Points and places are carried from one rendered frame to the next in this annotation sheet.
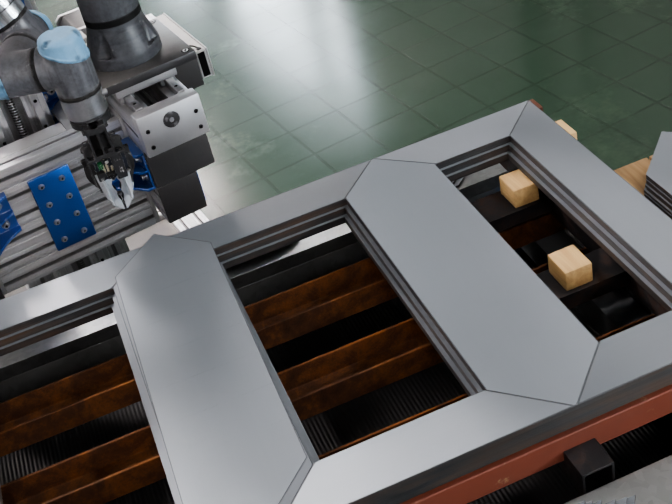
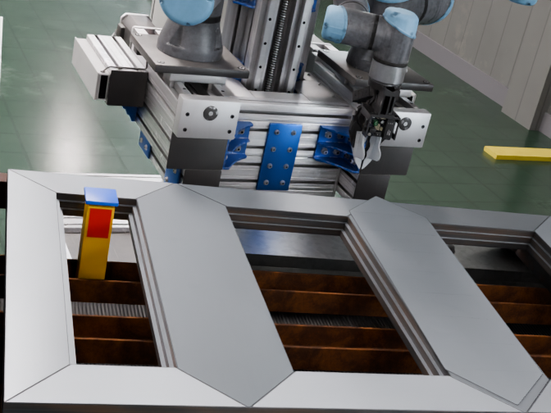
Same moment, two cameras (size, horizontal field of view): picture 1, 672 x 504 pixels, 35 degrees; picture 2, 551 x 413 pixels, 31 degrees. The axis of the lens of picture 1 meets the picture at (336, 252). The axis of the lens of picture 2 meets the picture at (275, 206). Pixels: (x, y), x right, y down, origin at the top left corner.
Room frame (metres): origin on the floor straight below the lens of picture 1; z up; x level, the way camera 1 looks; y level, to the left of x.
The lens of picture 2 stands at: (-0.34, 0.76, 1.68)
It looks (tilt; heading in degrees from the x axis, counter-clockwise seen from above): 24 degrees down; 353
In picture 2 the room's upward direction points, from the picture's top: 13 degrees clockwise
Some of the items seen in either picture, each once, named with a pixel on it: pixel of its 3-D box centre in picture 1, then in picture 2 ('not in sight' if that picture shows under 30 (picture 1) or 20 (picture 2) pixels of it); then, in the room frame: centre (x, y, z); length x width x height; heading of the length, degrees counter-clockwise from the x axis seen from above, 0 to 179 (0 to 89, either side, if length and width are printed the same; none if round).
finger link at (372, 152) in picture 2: (127, 189); (374, 153); (1.67, 0.34, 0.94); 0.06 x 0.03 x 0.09; 12
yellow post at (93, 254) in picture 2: not in sight; (93, 246); (1.34, 0.89, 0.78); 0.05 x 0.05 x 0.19; 12
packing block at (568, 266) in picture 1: (570, 267); not in sight; (1.33, -0.37, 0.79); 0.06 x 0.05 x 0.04; 12
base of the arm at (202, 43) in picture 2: not in sight; (193, 30); (1.86, 0.78, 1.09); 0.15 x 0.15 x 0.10
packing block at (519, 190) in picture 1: (518, 187); not in sight; (1.59, -0.36, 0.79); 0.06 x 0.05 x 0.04; 12
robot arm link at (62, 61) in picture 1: (66, 63); (394, 36); (1.67, 0.36, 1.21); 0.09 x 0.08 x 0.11; 83
